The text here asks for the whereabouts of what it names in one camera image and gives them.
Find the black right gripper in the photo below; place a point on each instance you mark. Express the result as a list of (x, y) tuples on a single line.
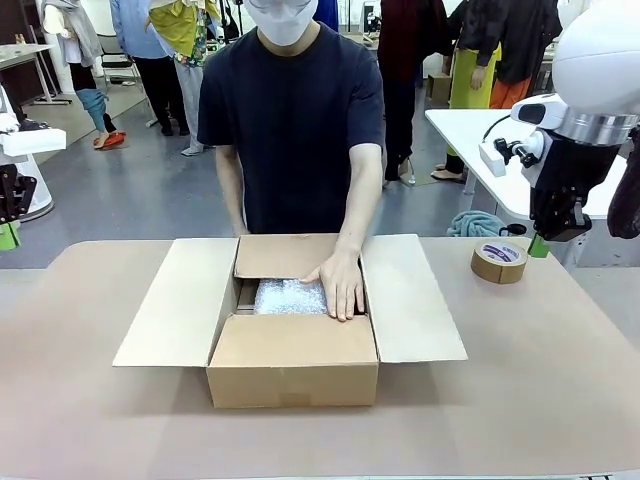
[(575, 165)]

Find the bubble bundle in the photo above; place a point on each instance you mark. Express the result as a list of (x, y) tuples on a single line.
[(290, 297)]

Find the brown cardboard box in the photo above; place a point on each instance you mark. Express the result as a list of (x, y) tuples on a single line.
[(290, 370)]

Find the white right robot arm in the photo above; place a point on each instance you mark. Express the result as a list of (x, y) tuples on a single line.
[(600, 60)]

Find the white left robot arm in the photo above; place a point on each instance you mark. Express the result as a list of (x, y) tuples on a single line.
[(30, 142)]

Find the person's left forearm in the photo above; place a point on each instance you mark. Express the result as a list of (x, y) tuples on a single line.
[(355, 225)]

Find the person's right forearm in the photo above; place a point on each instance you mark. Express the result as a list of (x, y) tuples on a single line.
[(235, 215)]

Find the person's left hand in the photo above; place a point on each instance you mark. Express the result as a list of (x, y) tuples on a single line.
[(342, 290)]

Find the small black device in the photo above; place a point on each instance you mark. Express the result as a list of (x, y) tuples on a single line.
[(517, 230)]

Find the brown packing tape roll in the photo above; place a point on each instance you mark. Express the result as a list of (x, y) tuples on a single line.
[(495, 272)]

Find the teal towel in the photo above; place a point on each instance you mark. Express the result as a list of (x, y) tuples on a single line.
[(475, 225)]

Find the grey side table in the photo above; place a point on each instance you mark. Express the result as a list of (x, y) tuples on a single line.
[(20, 50)]

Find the black mesh office chair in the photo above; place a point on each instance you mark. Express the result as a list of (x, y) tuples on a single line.
[(112, 50)]

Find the small cardboard box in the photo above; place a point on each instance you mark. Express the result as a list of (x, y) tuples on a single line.
[(439, 90)]

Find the person with yellow apron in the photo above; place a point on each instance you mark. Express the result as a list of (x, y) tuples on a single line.
[(520, 40)]

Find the person in light blue shirt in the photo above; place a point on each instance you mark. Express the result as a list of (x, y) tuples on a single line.
[(130, 30)]

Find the person in green patterned clothes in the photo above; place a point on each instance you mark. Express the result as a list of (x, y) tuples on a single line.
[(175, 30)]

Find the person in dark red top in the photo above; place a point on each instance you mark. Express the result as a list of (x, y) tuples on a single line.
[(410, 30)]

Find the person in navy t-shirt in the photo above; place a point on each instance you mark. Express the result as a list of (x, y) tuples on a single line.
[(290, 125)]

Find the white face mask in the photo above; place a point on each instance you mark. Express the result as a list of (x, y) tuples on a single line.
[(280, 25)]

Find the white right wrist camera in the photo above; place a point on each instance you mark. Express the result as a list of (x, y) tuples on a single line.
[(492, 160)]

